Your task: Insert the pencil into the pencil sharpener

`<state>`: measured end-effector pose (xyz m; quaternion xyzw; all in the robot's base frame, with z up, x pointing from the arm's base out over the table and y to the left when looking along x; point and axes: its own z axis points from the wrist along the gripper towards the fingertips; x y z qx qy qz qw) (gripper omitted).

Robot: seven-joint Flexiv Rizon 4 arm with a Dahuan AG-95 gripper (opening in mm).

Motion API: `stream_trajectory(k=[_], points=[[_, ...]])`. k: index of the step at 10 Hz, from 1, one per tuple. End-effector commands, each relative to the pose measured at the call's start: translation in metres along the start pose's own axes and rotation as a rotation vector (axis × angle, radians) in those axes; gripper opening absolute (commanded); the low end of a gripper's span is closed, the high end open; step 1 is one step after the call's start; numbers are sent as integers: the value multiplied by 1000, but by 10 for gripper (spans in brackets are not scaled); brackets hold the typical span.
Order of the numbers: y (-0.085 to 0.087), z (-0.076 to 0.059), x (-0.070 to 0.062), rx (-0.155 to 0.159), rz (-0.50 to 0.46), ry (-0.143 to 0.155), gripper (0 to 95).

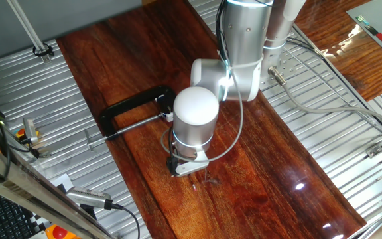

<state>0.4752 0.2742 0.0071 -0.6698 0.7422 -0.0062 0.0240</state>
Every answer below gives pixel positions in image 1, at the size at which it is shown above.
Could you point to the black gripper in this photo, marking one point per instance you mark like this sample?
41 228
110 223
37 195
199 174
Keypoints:
172 166

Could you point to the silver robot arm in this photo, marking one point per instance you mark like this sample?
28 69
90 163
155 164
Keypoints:
244 33

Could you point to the black C-clamp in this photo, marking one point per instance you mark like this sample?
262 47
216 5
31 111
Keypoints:
124 103

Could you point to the glossy brown wood board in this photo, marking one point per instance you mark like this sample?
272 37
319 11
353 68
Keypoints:
260 182

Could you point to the white paper sheet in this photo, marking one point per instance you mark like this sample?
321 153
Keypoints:
61 182

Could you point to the red emergency stop button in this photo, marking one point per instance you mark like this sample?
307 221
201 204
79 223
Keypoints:
60 233

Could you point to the black white marker sheet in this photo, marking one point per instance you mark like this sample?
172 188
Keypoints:
38 221

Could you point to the black keyboard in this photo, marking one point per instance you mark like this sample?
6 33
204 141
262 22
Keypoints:
2 215

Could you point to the brown wood side table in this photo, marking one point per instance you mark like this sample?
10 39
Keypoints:
343 59

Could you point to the black toy brick strip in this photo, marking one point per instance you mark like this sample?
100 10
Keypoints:
372 30

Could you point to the red toy brick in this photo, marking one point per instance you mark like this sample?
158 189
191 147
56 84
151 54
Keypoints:
381 36

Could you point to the grey brick baseplate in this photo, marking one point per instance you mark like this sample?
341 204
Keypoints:
376 13

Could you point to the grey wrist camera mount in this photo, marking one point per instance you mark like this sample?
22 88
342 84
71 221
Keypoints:
191 166

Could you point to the silver depth camera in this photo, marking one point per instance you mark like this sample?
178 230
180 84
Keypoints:
88 197
30 129

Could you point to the black camera stand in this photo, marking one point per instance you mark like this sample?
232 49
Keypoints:
88 210

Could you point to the black metal camera bracket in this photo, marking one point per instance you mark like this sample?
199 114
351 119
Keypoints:
33 151

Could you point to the shiny steel frame rail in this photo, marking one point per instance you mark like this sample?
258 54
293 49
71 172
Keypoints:
28 189

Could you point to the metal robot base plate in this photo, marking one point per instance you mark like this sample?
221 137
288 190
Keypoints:
288 64

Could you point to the aluminium post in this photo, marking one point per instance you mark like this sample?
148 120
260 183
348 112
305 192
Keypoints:
29 29

